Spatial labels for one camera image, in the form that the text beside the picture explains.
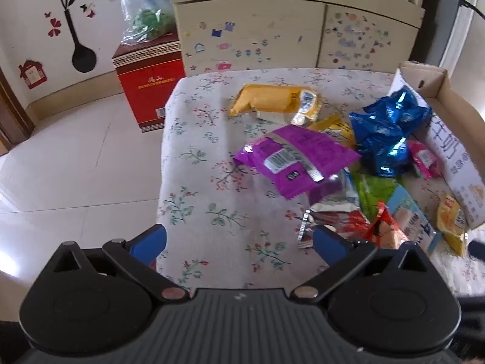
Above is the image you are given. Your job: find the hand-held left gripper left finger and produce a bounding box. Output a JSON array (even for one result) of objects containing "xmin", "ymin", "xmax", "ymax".
[{"xmin": 51, "ymin": 224, "xmax": 188, "ymax": 303}]

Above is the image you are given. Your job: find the floral tablecloth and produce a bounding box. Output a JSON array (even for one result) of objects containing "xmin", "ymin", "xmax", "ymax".
[{"xmin": 155, "ymin": 67, "xmax": 485, "ymax": 296}]

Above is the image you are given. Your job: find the red carton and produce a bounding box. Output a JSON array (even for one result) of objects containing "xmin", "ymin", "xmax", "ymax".
[{"xmin": 112, "ymin": 32, "xmax": 186, "ymax": 133}]

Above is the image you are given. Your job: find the large yellow snack packet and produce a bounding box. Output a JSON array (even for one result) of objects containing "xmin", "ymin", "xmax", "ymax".
[{"xmin": 229, "ymin": 83, "xmax": 323, "ymax": 126}]

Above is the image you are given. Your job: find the cardboard box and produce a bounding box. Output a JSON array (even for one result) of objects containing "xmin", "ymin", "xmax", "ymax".
[{"xmin": 392, "ymin": 61, "xmax": 485, "ymax": 232}]

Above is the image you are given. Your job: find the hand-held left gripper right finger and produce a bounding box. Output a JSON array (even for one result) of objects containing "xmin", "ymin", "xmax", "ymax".
[{"xmin": 290, "ymin": 224, "xmax": 433, "ymax": 301}]

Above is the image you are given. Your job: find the orange red snack packet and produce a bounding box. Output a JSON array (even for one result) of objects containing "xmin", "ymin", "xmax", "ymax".
[{"xmin": 296, "ymin": 202, "xmax": 410, "ymax": 251}]

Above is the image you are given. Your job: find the pink snack packet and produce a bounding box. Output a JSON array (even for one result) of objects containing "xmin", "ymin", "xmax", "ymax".
[{"xmin": 407, "ymin": 140, "xmax": 444, "ymax": 180}]

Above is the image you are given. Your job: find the white refrigerator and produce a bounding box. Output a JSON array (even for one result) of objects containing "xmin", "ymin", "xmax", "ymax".
[{"xmin": 440, "ymin": 0, "xmax": 485, "ymax": 84}]

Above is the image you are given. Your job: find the cream wooden cabinet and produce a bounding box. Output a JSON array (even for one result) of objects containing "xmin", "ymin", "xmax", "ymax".
[{"xmin": 167, "ymin": 0, "xmax": 426, "ymax": 78}]

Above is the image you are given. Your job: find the silver foil snack packet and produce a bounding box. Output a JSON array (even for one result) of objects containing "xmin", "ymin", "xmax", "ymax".
[{"xmin": 305, "ymin": 169, "xmax": 360, "ymax": 213}]

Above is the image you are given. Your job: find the clear plastic bag of greens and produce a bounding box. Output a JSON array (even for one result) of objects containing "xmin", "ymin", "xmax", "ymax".
[{"xmin": 119, "ymin": 0, "xmax": 179, "ymax": 46}]

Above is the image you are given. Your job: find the green snack packet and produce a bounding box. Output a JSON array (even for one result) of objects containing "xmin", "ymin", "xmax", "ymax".
[{"xmin": 350, "ymin": 172, "xmax": 406, "ymax": 222}]

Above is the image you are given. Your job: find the light blue snack packet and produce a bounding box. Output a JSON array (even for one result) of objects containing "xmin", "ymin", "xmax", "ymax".
[{"xmin": 390, "ymin": 187, "xmax": 443, "ymax": 254}]

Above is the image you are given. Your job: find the purple snack packet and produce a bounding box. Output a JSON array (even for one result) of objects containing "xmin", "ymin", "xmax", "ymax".
[{"xmin": 233, "ymin": 124, "xmax": 362, "ymax": 201}]

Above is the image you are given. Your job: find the brown wooden door frame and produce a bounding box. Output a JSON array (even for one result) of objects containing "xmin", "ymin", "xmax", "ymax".
[{"xmin": 0, "ymin": 66, "xmax": 36, "ymax": 156}]

